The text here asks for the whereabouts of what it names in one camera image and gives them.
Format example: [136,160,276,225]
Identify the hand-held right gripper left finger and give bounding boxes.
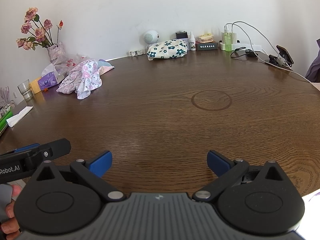
[32,150,127,203]

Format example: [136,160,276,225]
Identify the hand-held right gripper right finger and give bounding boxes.
[206,150,285,203]

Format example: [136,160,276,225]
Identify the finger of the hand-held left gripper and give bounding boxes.
[14,143,40,153]
[25,138,72,165]

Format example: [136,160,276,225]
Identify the pink floral dress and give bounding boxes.
[56,59,103,100]

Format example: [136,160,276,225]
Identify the person's left hand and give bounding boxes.
[0,185,22,240]

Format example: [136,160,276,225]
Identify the white paper napkin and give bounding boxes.
[6,106,34,127]

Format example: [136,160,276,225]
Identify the green box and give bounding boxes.
[0,110,15,137]

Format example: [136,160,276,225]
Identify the clear acrylic holder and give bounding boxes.
[0,87,15,114]

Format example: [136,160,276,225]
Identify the clear glass cup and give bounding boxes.
[17,79,34,102]

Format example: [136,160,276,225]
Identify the yellow box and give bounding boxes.
[29,79,42,95]

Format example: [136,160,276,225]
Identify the purple tissue pack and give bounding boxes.
[37,71,59,90]

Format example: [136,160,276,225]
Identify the clear plastic bag red print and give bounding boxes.
[41,54,89,83]

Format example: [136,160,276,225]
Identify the pastel purple blue garment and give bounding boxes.
[96,59,115,75]

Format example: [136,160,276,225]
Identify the patterned wrapped vase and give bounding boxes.
[47,42,64,64]

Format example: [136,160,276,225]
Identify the dried pink rose bouquet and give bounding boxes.
[16,7,64,50]

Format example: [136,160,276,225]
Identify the black labelled box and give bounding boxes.
[196,41,218,51]

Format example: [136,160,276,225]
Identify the white power strip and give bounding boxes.
[219,40,263,52]

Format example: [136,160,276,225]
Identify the green liquid bottle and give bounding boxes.
[224,24,233,52]

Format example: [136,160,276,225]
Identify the folded white dark-flower cloth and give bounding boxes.
[147,39,188,61]

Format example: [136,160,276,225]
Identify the yellow snack packets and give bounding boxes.
[197,33,215,43]

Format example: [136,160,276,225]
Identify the smartphone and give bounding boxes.
[276,45,294,65]

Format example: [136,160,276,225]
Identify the white charger adapter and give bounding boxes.
[222,24,238,44]

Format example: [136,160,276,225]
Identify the white round speaker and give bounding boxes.
[143,29,159,45]

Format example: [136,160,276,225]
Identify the purple jacket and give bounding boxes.
[305,39,320,83]

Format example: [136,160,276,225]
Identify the black cable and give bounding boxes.
[230,47,258,59]

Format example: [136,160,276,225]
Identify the white cable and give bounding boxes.
[231,21,312,83]

